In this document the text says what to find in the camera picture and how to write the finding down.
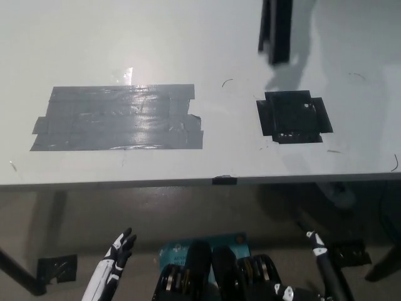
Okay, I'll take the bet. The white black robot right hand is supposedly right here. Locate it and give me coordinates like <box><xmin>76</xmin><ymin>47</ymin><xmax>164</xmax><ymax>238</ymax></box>
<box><xmin>271</xmin><ymin>230</ymin><xmax>346</xmax><ymax>301</ymax></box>

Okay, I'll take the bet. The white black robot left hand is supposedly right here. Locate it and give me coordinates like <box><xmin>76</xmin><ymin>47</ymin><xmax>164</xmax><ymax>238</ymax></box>
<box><xmin>81</xmin><ymin>228</ymin><xmax>138</xmax><ymax>301</ymax></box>

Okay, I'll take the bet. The black stapler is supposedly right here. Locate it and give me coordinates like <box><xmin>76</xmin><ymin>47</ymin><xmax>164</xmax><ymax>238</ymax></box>
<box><xmin>257</xmin><ymin>0</ymin><xmax>294</xmax><ymax>66</ymax></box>

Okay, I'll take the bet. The black ribbed robot torso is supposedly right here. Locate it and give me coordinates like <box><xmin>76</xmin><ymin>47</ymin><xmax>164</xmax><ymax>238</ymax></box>
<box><xmin>152</xmin><ymin>240</ymin><xmax>289</xmax><ymax>301</ymax></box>

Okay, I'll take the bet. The black floor tape piece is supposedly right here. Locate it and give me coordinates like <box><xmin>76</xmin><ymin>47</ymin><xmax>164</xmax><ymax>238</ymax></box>
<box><xmin>36</xmin><ymin>253</ymin><xmax>78</xmax><ymax>285</ymax></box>
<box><xmin>328</xmin><ymin>240</ymin><xmax>373</xmax><ymax>269</ymax></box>

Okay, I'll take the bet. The black table leg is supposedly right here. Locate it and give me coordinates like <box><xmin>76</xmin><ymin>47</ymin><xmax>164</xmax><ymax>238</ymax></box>
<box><xmin>0</xmin><ymin>246</ymin><xmax>48</xmax><ymax>297</ymax></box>
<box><xmin>365</xmin><ymin>236</ymin><xmax>401</xmax><ymax>282</ymax></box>

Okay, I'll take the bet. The teal printed box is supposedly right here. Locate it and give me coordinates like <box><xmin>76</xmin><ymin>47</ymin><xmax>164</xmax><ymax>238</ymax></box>
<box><xmin>158</xmin><ymin>231</ymin><xmax>251</xmax><ymax>278</ymax></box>

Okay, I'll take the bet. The black tape square patch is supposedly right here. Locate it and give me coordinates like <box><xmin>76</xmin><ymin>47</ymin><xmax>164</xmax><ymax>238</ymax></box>
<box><xmin>256</xmin><ymin>90</ymin><xmax>334</xmax><ymax>145</ymax></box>

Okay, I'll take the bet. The clear tape piece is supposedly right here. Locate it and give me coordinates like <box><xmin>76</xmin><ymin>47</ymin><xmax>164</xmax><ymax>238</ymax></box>
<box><xmin>111</xmin><ymin>66</ymin><xmax>134</xmax><ymax>84</ymax></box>

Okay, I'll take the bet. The grey duct tape patch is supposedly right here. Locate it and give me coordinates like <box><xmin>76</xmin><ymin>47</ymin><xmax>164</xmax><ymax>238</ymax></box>
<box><xmin>29</xmin><ymin>83</ymin><xmax>204</xmax><ymax>152</ymax></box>

